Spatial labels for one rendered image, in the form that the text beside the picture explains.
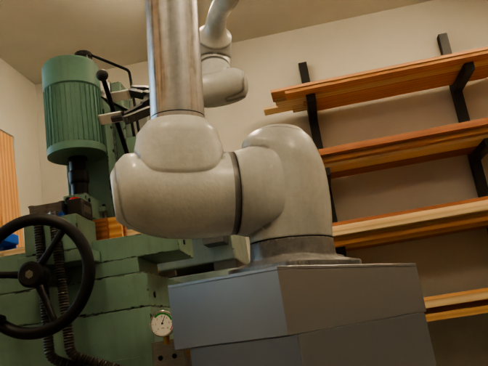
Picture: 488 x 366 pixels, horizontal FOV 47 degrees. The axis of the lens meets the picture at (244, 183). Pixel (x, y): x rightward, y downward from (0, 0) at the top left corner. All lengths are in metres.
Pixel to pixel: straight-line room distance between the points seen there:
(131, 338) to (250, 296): 0.65
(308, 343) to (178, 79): 0.51
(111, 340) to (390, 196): 2.75
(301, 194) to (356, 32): 3.42
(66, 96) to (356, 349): 1.21
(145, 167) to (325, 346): 0.41
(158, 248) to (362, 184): 2.61
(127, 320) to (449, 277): 2.76
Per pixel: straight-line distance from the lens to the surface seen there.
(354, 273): 0.95
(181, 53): 1.05
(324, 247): 0.99
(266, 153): 0.99
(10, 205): 3.76
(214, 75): 1.60
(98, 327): 1.52
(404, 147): 3.54
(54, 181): 4.44
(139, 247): 1.50
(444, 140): 3.59
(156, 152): 0.96
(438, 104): 4.17
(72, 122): 1.75
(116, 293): 1.51
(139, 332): 1.49
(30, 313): 1.59
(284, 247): 0.96
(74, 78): 1.81
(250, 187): 0.96
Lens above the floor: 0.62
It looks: 14 degrees up
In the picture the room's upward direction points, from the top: 9 degrees counter-clockwise
